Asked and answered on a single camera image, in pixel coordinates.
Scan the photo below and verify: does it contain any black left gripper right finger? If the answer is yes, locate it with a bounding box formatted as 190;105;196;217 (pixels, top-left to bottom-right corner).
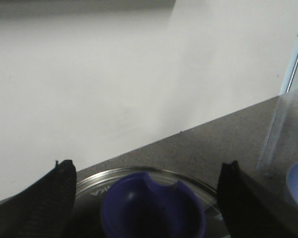
218;161;298;238

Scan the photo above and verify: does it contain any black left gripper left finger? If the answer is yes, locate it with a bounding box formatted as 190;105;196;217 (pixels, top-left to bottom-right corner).
0;160;76;238

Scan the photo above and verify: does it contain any window frame at right edge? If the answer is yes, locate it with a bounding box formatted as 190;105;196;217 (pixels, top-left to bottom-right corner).
279;7;298;95

